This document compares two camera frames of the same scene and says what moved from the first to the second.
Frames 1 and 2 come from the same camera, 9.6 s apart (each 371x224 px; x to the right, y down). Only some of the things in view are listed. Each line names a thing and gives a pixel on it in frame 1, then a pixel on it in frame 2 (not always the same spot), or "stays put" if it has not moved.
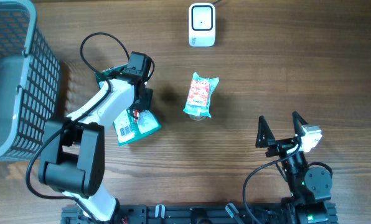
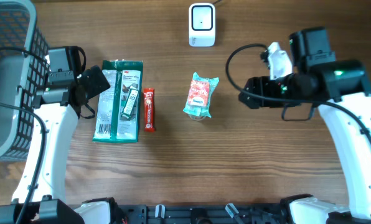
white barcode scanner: [201, 25] stays put
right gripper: [280, 146] -> [259, 87]
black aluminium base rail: [185, 214] stays put
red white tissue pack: [198, 93] stays put
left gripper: [146, 103] -> [97, 79]
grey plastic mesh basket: [23, 76] stays put
